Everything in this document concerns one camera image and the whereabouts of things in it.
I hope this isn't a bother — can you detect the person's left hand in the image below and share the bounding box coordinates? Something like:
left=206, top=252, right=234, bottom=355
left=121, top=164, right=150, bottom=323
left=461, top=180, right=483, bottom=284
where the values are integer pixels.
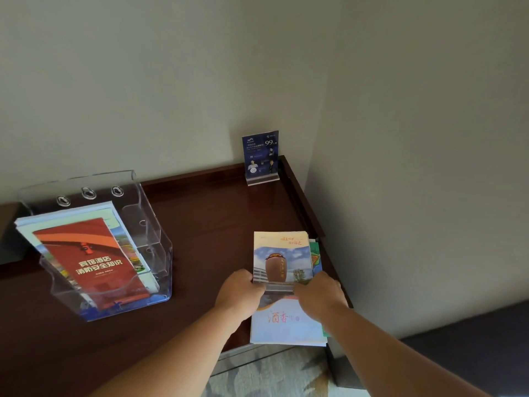
left=214, top=269, right=268, bottom=325

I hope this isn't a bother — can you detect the person's right hand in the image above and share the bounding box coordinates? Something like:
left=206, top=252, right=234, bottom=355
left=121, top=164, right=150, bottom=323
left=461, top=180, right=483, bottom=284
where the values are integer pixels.
left=293, top=270, right=350, bottom=326

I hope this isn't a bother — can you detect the booklet with clay jar picture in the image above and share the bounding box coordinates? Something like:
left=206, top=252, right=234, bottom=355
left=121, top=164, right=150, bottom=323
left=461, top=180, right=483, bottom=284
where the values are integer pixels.
left=250, top=231, right=327, bottom=347

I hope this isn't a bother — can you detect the person's left forearm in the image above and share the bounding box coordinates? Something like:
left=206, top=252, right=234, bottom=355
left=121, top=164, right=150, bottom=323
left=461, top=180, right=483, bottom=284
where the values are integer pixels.
left=89, top=304, right=249, bottom=397

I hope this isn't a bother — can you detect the person's right forearm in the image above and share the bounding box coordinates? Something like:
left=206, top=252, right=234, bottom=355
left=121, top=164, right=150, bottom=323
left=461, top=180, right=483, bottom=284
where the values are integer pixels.
left=322, top=304, right=493, bottom=397

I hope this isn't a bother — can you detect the green brochure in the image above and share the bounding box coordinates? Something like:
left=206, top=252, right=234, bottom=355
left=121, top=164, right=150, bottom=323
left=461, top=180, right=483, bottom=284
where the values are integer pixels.
left=309, top=239, right=332, bottom=338

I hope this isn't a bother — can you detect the dark wooden desk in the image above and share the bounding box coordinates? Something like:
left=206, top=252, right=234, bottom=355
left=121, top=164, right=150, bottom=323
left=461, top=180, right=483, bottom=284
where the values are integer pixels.
left=0, top=155, right=354, bottom=397

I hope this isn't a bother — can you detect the clear acrylic brochure holder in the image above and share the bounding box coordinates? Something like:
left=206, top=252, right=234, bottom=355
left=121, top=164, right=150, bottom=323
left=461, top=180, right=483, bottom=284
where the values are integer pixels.
left=17, top=170, right=173, bottom=323

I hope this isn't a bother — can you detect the colourful landscape photo brochure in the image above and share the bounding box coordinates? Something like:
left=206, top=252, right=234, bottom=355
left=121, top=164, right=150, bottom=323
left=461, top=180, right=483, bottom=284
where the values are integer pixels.
left=108, top=208, right=160, bottom=295

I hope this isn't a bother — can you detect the blue sign in acrylic stand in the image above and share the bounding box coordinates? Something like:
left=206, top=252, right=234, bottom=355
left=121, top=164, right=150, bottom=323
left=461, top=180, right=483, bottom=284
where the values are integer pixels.
left=242, top=130, right=280, bottom=187

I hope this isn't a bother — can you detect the red brochure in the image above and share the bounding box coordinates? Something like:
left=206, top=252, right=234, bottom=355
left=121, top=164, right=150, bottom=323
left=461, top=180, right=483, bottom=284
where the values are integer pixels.
left=33, top=218, right=150, bottom=311

